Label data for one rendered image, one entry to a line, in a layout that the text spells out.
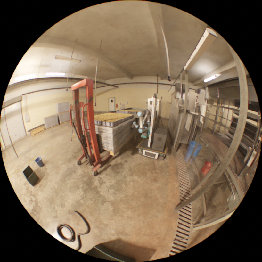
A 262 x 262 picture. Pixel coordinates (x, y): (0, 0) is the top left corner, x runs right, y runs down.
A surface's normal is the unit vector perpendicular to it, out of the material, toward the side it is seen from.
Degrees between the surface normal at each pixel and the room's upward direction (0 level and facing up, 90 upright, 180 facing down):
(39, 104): 90
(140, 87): 90
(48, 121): 91
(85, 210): 0
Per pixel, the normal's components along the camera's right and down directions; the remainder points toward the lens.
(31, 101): 0.93, 0.16
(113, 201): 0.03, -0.93
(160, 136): -0.44, 0.32
